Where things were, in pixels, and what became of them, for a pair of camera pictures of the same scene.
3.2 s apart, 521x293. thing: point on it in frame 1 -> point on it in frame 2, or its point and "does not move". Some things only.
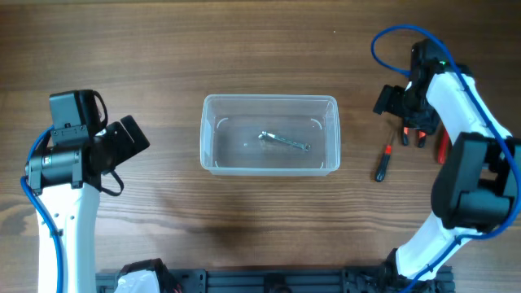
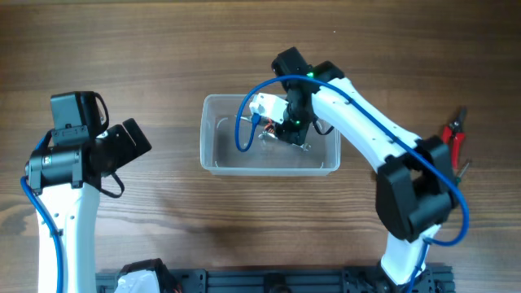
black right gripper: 388,100 -> 298,136
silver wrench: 299,145 does not move
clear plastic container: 270,135 does not move
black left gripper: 124,140 does not move
